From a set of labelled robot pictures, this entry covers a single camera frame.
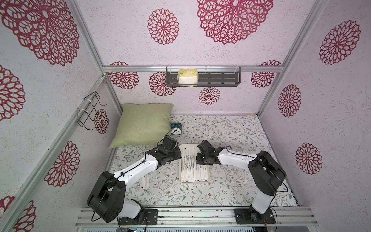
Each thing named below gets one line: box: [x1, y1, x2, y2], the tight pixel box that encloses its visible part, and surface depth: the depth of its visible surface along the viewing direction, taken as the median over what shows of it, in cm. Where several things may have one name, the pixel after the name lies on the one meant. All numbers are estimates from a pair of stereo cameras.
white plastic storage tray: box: [178, 143, 211, 184], surface depth 91 cm
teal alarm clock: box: [170, 122, 183, 135], surface depth 106 cm
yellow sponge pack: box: [177, 68, 199, 85], surface depth 92 cm
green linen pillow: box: [109, 102, 174, 149], surface depth 99 cm
